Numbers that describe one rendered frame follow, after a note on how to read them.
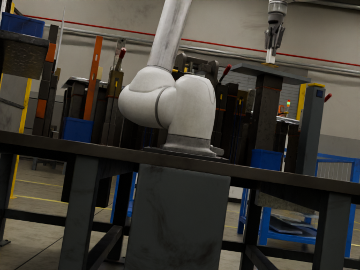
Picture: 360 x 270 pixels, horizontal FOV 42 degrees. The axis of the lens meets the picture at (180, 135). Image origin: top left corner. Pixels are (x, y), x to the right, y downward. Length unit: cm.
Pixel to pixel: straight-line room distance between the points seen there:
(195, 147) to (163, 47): 42
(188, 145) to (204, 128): 8
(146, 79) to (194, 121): 27
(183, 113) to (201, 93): 9
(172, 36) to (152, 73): 17
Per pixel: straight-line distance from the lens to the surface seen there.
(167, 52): 179
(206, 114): 160
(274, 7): 234
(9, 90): 525
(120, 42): 222
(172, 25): 183
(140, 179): 151
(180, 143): 159
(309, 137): 233
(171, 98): 163
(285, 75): 224
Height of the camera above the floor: 68
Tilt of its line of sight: 3 degrees up
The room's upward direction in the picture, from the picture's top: 8 degrees clockwise
